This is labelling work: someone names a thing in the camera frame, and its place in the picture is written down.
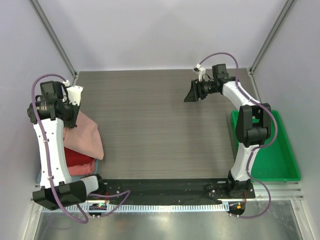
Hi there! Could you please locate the pink t shirt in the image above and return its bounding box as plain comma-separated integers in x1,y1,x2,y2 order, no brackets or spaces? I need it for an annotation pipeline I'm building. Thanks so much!
63,111,104,160

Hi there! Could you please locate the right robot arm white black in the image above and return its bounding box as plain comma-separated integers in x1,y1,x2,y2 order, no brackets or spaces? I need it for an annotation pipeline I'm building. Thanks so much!
184,64,272,199

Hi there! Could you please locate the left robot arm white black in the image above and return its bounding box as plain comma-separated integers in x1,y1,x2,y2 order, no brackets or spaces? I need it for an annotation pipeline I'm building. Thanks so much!
27,81,106,211

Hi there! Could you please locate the red folded t shirt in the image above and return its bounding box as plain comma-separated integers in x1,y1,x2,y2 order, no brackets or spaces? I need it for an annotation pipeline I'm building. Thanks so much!
64,147,95,167

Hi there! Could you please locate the salmon folded t shirt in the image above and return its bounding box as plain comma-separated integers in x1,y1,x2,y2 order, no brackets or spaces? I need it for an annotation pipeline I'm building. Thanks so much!
68,159,96,177

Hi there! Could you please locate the blue folded t shirt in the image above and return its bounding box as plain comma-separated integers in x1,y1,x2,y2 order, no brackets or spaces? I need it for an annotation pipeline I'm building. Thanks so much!
36,159,100,187

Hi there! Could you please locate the green plastic tray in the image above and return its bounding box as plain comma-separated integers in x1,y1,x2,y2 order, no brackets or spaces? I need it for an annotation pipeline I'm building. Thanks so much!
229,109,302,184

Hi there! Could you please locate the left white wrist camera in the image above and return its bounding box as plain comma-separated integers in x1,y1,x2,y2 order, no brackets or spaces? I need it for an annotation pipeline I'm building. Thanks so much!
63,80,84,106

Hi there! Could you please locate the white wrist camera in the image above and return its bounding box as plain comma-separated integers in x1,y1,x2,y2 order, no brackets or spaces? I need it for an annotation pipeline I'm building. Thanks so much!
63,80,84,106
193,63,206,82

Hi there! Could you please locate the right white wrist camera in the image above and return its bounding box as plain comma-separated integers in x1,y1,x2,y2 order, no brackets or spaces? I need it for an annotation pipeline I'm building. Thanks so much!
193,63,206,82

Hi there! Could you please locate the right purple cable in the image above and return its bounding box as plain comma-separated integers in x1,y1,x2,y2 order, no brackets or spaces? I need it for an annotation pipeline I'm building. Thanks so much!
197,51,278,220

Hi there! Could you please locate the purple cable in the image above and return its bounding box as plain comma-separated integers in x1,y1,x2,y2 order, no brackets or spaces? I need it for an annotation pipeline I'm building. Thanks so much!
197,51,278,220
32,73,131,225

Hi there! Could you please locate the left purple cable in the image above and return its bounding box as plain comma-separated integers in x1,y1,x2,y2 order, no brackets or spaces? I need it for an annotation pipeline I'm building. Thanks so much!
32,73,131,225

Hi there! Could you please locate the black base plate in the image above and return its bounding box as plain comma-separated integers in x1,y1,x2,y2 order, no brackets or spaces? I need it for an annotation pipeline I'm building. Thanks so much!
102,178,256,205

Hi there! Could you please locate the white slotted cable duct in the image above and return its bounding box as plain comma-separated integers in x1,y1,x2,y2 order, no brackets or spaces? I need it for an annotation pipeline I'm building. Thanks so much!
41,201,230,213

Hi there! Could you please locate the aluminium frame rail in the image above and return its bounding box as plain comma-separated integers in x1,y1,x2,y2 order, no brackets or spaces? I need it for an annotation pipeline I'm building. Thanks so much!
30,182,305,203

